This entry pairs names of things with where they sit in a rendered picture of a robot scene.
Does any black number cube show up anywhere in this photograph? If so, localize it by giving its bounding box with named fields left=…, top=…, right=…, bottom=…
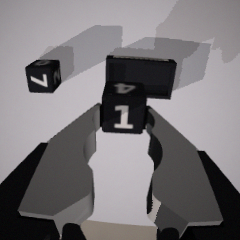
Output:
left=102, top=81, right=147, bottom=134
left=25, top=60, right=61, bottom=93

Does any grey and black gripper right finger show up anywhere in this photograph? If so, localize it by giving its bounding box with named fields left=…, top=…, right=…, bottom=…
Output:
left=143, top=105, right=240, bottom=240

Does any black rectangular tray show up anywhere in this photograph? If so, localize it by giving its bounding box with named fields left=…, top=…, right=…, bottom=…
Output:
left=106, top=55, right=177, bottom=100

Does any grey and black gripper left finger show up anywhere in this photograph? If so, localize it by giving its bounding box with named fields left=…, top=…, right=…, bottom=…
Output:
left=0, top=103, right=103, bottom=240

